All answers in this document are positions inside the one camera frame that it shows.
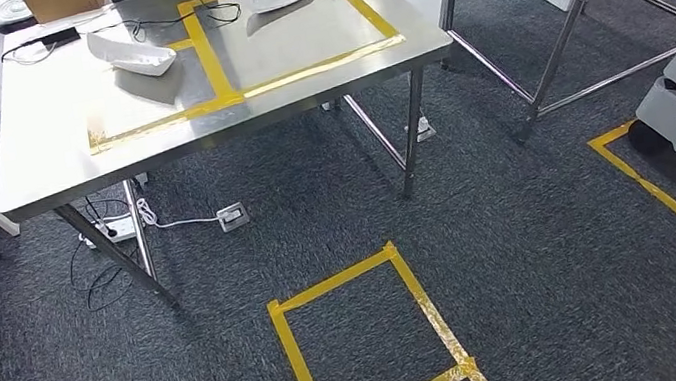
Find yellow tape on workbench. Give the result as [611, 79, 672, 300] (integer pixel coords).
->
[68, 0, 418, 157]

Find white workbench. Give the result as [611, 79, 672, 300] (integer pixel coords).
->
[0, 0, 488, 334]

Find floor socket plate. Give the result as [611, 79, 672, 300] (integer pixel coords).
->
[402, 113, 440, 146]
[214, 200, 254, 236]

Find yellow floor tape outline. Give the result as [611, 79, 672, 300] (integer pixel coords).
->
[258, 228, 493, 381]
[583, 113, 676, 266]

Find white power strip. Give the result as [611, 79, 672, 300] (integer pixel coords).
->
[76, 212, 140, 251]

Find black power adapter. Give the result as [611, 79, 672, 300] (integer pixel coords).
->
[35, 25, 82, 49]

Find cardboard box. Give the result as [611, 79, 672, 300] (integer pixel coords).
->
[21, 0, 112, 27]

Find black ribbed round base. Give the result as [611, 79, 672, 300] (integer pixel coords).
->
[0, 0, 37, 30]

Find white power cord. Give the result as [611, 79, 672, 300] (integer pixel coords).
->
[134, 186, 224, 237]

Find black adapter cable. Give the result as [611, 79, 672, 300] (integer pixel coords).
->
[0, 0, 247, 71]

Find black floor cables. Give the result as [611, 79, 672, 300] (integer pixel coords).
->
[57, 189, 150, 317]

